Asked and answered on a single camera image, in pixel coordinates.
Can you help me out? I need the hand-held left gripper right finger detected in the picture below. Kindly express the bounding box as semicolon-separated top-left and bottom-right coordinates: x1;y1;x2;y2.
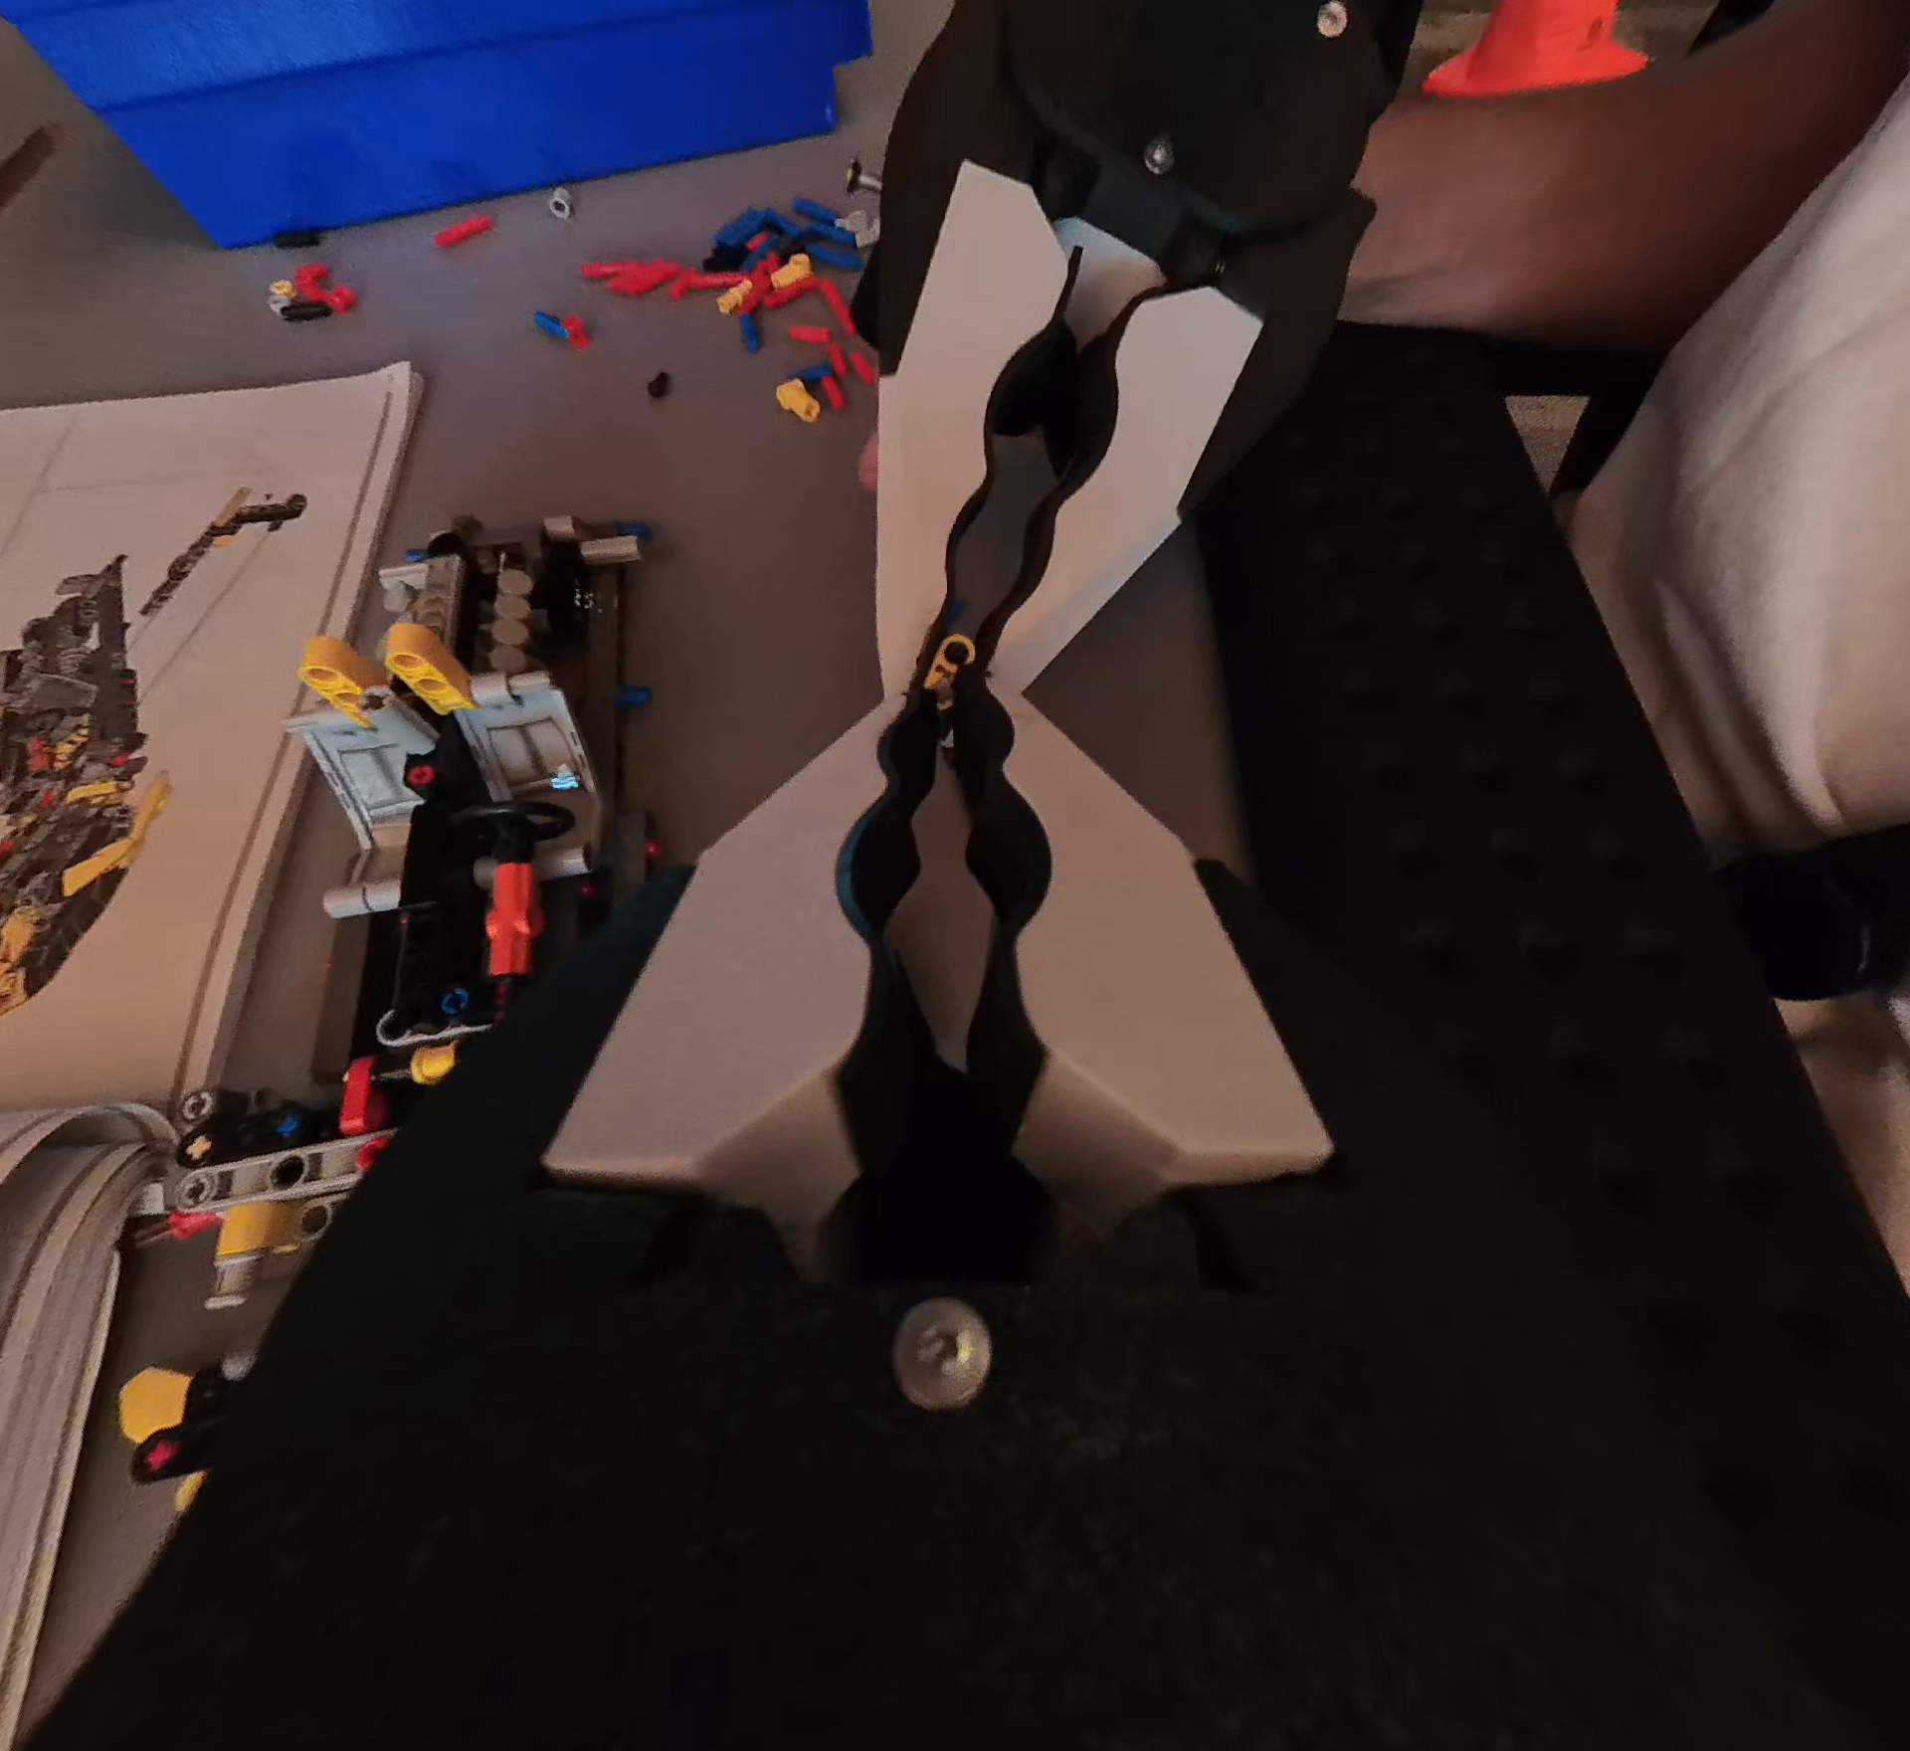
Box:
970;685;1332;1254

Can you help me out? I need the pile of red blue pins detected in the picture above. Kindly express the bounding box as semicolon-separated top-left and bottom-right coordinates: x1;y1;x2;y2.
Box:
263;190;887;430

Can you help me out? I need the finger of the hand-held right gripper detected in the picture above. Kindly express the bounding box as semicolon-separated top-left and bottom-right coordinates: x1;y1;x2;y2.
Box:
970;281;1265;696
872;160;1085;709

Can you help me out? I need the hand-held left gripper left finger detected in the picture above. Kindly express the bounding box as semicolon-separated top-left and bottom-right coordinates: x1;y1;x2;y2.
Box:
543;699;900;1280

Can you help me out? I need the person's right forearm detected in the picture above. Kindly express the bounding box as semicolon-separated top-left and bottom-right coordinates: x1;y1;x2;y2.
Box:
1341;0;1910;352

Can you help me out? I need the partly built toy car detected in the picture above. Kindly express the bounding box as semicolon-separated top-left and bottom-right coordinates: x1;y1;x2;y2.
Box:
116;511;661;1519

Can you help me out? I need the open instruction booklet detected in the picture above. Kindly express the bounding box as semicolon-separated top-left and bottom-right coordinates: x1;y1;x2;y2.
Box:
0;362;425;1738

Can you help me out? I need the blue plastic bin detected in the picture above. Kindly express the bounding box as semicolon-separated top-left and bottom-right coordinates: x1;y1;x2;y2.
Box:
0;0;876;251

